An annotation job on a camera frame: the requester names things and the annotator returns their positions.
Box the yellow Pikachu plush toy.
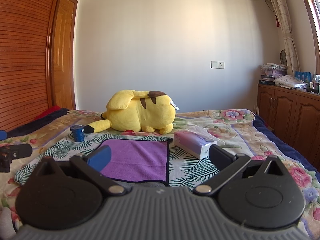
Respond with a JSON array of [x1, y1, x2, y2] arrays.
[[84, 90, 179, 135]]

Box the purple microfibre towel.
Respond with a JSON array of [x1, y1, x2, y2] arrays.
[[100, 139, 171, 184]]

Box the folded white floral cloth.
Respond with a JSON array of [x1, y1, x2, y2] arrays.
[[273, 75, 308, 90]]

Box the dark blue blanket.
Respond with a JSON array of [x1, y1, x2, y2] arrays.
[[253, 115, 320, 180]]

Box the grey microfibre towel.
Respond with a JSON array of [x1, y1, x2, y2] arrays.
[[114, 180, 170, 190]]

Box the palm leaf print cloth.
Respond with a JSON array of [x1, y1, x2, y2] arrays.
[[14, 133, 218, 189]]

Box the red cloth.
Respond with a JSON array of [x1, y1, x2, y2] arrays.
[[34, 106, 61, 121]]

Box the white wall switch socket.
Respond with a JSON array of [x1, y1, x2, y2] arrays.
[[210, 61, 225, 69]]

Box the blue boxes on cabinet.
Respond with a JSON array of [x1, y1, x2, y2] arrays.
[[295, 71, 312, 83]]

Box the floral bed sheet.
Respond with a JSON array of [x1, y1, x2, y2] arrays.
[[1, 109, 319, 239]]

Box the blue cylindrical can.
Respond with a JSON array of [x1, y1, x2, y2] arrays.
[[70, 124, 85, 142]]

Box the wooden cabinet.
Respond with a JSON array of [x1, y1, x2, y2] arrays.
[[257, 84, 319, 171]]

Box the wooden slatted wardrobe door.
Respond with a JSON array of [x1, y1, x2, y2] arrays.
[[1, 0, 59, 131]]

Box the bottles on cabinet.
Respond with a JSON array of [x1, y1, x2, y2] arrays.
[[307, 74, 320, 94]]

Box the patterned beige curtain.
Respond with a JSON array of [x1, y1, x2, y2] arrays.
[[270, 0, 300, 76]]

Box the pink tissue pack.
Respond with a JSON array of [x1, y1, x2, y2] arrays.
[[174, 130, 219, 160]]

